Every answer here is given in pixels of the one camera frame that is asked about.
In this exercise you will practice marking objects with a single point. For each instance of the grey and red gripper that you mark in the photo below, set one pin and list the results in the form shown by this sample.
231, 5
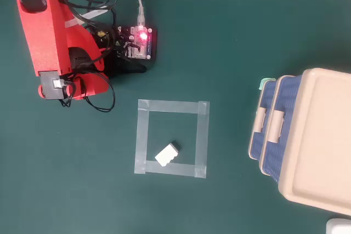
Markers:
50, 84

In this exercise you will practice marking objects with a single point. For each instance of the white toy brick cube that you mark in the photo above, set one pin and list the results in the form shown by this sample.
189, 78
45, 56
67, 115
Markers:
166, 156

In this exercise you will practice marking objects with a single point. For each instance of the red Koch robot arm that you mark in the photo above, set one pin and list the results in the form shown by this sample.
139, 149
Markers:
44, 39

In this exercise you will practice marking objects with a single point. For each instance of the beige plastic drawer cabinet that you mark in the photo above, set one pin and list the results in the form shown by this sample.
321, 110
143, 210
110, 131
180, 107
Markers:
323, 135

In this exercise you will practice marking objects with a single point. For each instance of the controller circuit board with LED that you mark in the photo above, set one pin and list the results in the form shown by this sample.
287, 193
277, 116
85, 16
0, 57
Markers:
137, 45

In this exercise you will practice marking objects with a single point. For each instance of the white zip tie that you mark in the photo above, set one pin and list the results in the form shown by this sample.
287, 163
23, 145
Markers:
72, 23

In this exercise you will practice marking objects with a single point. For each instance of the translucent tape strip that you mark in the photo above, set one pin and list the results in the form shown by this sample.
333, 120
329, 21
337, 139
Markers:
202, 135
142, 135
172, 106
175, 168

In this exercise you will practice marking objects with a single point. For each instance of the green tape piece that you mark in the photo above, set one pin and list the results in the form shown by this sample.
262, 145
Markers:
263, 83

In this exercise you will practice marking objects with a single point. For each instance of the white box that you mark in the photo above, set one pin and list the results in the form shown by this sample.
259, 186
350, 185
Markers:
340, 228

